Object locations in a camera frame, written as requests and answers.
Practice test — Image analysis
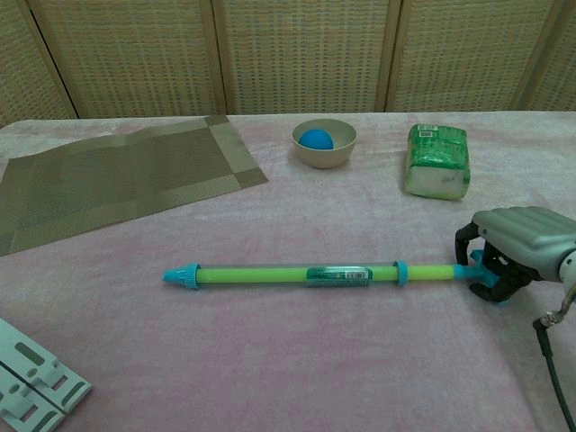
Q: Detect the white folding stand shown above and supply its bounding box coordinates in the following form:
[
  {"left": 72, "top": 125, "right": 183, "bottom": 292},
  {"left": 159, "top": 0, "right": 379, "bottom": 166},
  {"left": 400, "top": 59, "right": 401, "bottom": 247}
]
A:
[{"left": 0, "top": 317, "right": 94, "bottom": 432}]

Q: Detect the green tissue pack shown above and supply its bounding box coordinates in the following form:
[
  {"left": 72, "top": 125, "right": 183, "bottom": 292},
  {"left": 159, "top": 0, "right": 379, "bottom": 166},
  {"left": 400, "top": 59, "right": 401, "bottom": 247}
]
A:
[{"left": 402, "top": 122, "right": 473, "bottom": 202}]

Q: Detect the beige bowl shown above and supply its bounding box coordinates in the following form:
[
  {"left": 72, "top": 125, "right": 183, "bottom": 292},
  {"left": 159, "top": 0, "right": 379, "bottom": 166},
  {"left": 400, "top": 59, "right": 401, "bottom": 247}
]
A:
[{"left": 291, "top": 117, "right": 358, "bottom": 170}]

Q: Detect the bamboo folding screen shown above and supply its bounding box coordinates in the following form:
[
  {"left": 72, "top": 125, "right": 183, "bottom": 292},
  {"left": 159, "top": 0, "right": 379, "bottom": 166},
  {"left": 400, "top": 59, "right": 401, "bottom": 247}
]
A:
[{"left": 0, "top": 0, "right": 576, "bottom": 130}]

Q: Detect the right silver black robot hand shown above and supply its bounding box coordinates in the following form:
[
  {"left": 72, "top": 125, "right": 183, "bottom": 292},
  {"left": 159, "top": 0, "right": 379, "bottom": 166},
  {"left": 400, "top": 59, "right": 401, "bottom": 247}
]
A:
[{"left": 454, "top": 206, "right": 576, "bottom": 303}]

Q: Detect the blue ball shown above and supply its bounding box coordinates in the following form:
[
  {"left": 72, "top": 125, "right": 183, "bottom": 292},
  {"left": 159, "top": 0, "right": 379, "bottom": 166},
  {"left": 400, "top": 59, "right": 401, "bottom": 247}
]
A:
[{"left": 299, "top": 129, "right": 335, "bottom": 150}]

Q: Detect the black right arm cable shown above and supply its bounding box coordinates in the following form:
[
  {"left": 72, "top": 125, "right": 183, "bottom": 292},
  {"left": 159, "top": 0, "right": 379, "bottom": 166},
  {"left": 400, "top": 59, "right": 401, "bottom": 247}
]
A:
[{"left": 533, "top": 282, "right": 576, "bottom": 432}]

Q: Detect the green blue water pump toy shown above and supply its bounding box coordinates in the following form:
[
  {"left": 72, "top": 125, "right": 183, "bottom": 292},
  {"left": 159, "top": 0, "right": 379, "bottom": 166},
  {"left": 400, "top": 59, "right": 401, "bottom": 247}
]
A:
[{"left": 161, "top": 249, "right": 512, "bottom": 310}]

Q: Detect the pink tablecloth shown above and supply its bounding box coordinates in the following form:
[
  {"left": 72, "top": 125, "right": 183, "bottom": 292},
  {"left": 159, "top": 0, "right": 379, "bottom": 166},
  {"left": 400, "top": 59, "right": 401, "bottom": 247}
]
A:
[{"left": 0, "top": 107, "right": 576, "bottom": 432}]

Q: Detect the brown woven placemat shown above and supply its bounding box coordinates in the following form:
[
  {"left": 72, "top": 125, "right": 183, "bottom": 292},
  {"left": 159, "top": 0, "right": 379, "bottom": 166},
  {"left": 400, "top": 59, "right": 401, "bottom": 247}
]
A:
[{"left": 0, "top": 114, "right": 270, "bottom": 257}]

